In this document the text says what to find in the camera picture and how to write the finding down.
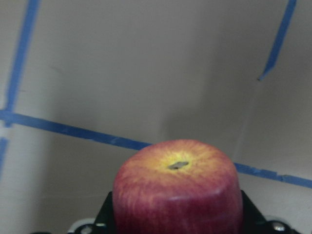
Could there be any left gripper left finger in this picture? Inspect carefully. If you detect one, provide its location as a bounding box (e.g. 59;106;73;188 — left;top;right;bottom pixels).
94;192;117;234

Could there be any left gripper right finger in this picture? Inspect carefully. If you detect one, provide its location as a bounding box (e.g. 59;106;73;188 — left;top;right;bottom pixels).
241;190;267;234

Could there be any red apple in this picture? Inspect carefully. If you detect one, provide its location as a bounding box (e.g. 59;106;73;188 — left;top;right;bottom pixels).
113;139;243;234

